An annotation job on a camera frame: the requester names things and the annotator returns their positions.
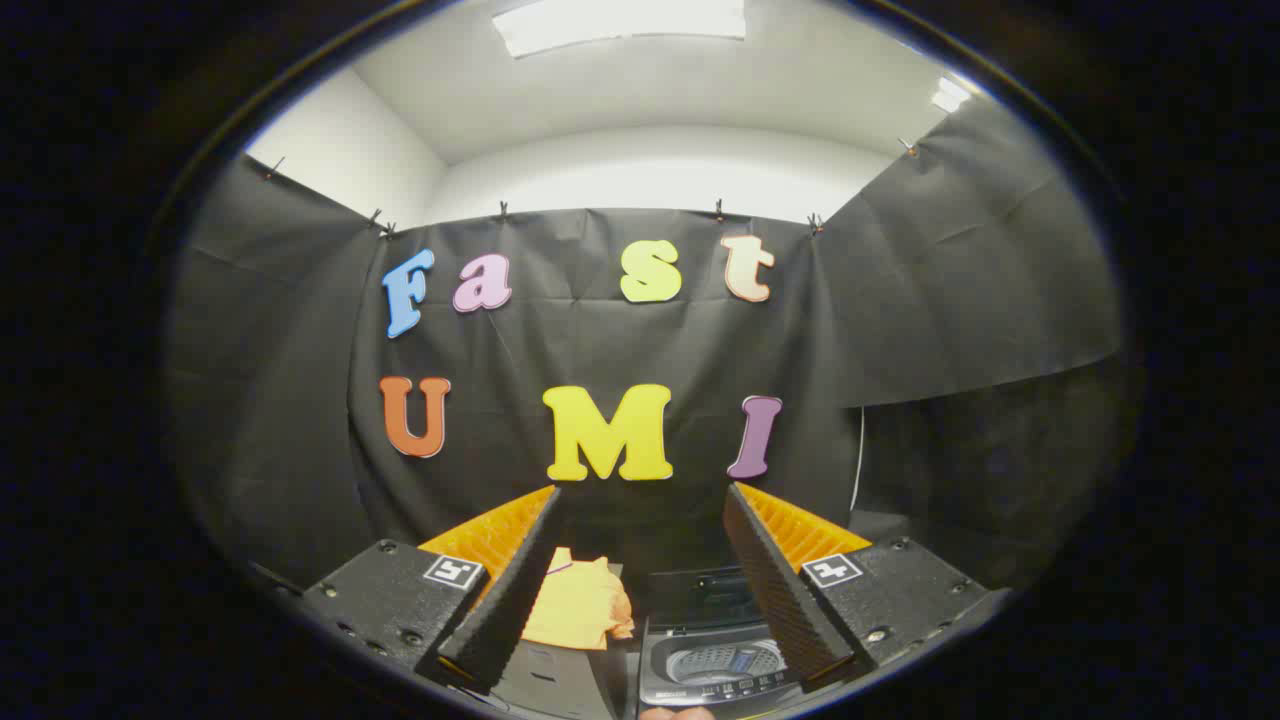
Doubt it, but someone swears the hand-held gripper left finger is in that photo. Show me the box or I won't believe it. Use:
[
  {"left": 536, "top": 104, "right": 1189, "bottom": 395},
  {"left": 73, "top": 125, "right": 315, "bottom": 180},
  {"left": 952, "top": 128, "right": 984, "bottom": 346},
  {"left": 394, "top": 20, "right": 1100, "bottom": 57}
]
[{"left": 300, "top": 485, "right": 563, "bottom": 696}]

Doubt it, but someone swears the row of small clips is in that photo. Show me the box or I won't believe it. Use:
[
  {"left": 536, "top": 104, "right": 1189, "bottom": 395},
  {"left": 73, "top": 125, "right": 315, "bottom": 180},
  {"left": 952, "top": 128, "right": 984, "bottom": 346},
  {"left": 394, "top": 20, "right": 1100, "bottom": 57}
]
[{"left": 262, "top": 138, "right": 921, "bottom": 241}]

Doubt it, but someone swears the orange polo shirt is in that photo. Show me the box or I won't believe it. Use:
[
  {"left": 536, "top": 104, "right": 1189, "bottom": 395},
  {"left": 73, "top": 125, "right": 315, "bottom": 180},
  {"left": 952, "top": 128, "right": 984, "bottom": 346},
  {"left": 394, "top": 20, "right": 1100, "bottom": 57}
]
[{"left": 520, "top": 547, "right": 636, "bottom": 651}]

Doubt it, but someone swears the black backdrop cloth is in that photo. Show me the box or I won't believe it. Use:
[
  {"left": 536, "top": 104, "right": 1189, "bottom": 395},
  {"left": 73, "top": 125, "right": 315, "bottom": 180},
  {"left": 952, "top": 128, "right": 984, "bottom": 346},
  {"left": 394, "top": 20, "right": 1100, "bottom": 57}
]
[{"left": 165, "top": 95, "right": 1131, "bottom": 601}]

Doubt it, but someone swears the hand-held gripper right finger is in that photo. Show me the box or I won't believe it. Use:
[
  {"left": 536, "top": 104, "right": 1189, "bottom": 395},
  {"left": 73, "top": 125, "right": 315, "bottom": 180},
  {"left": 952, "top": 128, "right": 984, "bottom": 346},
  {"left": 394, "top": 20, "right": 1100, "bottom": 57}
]
[{"left": 722, "top": 482, "right": 1013, "bottom": 689}]

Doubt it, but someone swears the large ceiling light panel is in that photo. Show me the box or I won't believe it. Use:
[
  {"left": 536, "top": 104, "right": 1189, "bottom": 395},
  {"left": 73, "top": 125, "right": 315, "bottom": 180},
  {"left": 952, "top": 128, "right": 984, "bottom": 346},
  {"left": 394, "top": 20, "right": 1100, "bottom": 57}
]
[{"left": 493, "top": 0, "right": 747, "bottom": 59}]

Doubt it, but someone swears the grey washing machine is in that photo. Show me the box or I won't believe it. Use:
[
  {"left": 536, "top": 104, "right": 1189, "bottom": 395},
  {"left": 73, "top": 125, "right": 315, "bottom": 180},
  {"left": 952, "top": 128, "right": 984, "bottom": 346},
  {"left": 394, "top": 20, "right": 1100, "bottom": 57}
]
[{"left": 636, "top": 618, "right": 809, "bottom": 707}]

